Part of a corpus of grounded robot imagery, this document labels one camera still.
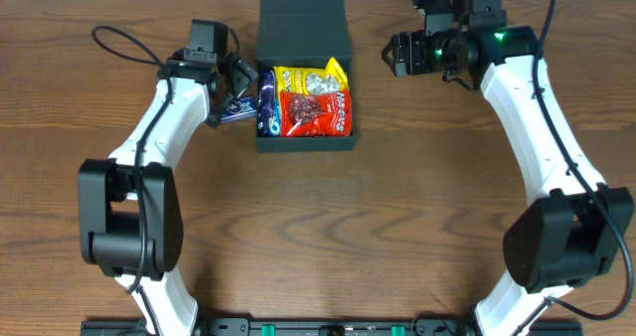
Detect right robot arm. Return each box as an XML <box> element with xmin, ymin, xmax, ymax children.
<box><xmin>382</xmin><ymin>0</ymin><xmax>635</xmax><ymax>335</ymax></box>

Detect blue Eclipse mint box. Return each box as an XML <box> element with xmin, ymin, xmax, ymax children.
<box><xmin>221</xmin><ymin>96</ymin><xmax>257</xmax><ymax>123</ymax></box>

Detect purple Dairy Milk bar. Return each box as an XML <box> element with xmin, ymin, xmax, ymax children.
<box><xmin>258</xmin><ymin>70</ymin><xmax>276</xmax><ymax>114</ymax></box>

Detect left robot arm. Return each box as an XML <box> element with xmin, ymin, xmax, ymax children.
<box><xmin>78</xmin><ymin>19</ymin><xmax>258</xmax><ymax>335</ymax></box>

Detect black open box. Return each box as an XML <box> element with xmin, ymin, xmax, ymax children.
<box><xmin>255</xmin><ymin>0</ymin><xmax>356</xmax><ymax>153</ymax></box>

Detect red Hacks candy bag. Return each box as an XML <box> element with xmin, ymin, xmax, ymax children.
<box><xmin>279</xmin><ymin>89</ymin><xmax>353</xmax><ymax>137</ymax></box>

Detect blue Oreo cookie pack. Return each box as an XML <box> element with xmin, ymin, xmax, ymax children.
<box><xmin>257</xmin><ymin>110</ymin><xmax>281</xmax><ymax>137</ymax></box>

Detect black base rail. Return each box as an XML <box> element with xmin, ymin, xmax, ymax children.
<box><xmin>79</xmin><ymin>318</ymin><xmax>583</xmax><ymax>336</ymax></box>

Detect yellow Hacks candy bag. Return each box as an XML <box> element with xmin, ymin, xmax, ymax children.
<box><xmin>273</xmin><ymin>58</ymin><xmax>350</xmax><ymax>95</ymax></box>

